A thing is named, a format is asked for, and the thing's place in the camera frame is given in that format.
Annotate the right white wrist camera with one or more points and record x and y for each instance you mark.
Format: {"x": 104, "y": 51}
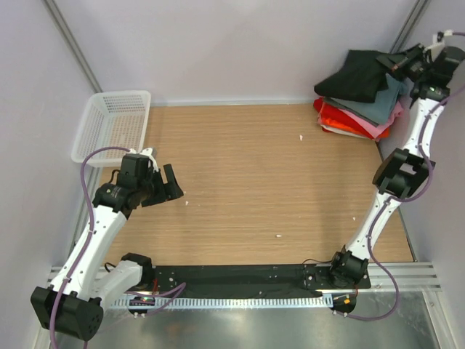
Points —
{"x": 438, "y": 42}

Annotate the folded orange t shirt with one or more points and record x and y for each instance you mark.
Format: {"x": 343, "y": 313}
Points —
{"x": 354, "y": 128}

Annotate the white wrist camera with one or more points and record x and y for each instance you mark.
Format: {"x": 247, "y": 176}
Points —
{"x": 438, "y": 42}
{"x": 149, "y": 153}

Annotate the white plastic basket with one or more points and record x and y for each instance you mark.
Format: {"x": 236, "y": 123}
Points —
{"x": 113, "y": 120}

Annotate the folded white t shirt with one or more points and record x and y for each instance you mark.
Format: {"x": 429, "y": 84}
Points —
{"x": 341, "y": 132}

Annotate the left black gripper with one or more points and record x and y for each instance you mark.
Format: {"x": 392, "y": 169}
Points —
{"x": 174, "y": 191}

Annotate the folded pink t shirt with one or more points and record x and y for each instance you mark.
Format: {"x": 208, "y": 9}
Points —
{"x": 376, "y": 128}

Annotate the folded red t shirt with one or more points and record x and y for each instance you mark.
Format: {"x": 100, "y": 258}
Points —
{"x": 326, "y": 111}

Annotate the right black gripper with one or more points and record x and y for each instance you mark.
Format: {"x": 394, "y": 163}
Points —
{"x": 393, "y": 60}

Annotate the white slotted cable duct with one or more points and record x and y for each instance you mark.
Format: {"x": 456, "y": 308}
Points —
{"x": 131, "y": 303}

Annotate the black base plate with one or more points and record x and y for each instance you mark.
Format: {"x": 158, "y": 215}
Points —
{"x": 286, "y": 281}

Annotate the folded teal t shirt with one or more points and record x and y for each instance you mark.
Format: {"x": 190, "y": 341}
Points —
{"x": 385, "y": 101}

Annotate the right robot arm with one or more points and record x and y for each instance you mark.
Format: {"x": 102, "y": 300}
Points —
{"x": 407, "y": 172}

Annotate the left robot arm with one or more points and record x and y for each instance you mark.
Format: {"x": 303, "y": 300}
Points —
{"x": 75, "y": 301}

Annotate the folded grey t shirt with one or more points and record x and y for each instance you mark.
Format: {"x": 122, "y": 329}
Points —
{"x": 347, "y": 109}

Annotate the black t shirt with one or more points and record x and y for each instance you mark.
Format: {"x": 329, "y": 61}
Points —
{"x": 359, "y": 78}

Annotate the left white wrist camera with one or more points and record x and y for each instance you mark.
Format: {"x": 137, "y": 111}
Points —
{"x": 149, "y": 153}

